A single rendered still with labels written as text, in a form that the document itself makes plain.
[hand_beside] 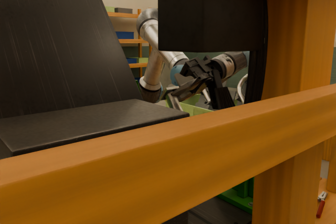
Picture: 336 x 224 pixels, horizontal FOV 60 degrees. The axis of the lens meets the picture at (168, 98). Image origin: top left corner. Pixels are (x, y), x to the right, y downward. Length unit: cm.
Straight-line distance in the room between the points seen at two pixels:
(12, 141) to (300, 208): 59
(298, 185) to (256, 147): 30
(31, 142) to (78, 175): 18
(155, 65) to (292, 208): 93
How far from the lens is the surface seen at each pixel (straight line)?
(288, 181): 67
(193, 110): 189
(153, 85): 148
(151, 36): 114
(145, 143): 27
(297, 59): 61
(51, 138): 43
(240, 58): 97
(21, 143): 42
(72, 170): 24
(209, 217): 86
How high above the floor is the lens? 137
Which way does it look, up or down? 11 degrees down
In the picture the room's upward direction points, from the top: straight up
